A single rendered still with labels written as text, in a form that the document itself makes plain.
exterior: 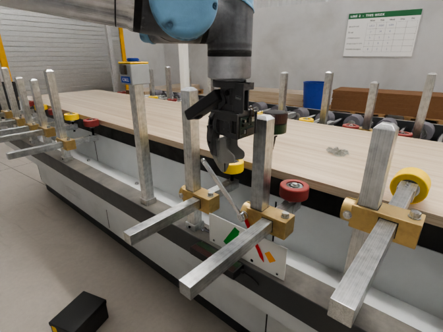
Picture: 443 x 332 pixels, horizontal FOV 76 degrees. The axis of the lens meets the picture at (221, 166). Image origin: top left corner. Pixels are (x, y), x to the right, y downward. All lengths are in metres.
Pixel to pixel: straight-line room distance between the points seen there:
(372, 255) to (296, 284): 0.33
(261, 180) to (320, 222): 0.30
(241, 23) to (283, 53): 7.79
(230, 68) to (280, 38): 7.86
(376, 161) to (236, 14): 0.37
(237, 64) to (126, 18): 0.24
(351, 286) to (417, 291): 0.53
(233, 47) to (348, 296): 0.44
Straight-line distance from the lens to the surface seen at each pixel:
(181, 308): 1.67
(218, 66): 0.58
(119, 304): 1.76
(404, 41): 7.67
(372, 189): 0.60
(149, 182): 1.10
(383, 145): 0.57
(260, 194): 0.71
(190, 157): 0.84
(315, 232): 0.95
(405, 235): 0.61
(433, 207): 0.86
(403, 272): 0.93
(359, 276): 0.46
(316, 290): 0.80
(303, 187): 0.80
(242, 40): 0.58
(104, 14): 0.43
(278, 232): 0.72
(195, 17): 0.41
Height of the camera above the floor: 1.24
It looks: 22 degrees down
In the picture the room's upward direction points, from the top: straight up
